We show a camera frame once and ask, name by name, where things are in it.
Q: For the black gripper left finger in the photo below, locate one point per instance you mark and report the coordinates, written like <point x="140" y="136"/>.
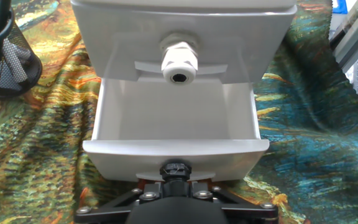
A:
<point x="141" y="196"/>

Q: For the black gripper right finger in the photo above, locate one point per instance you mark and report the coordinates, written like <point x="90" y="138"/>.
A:
<point x="204" y="194"/>

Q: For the white drawer with black knob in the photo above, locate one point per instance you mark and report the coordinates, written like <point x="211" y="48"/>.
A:
<point x="172" y="112"/>

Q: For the sunflower painting cloth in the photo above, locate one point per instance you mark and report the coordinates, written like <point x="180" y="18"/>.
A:
<point x="306" y="155"/>

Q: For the black mesh pen holder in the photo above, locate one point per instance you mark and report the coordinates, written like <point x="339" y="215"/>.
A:
<point x="26" y="77"/>

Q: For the blue plastic object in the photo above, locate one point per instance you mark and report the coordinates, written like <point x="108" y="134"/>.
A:
<point x="340" y="6"/>

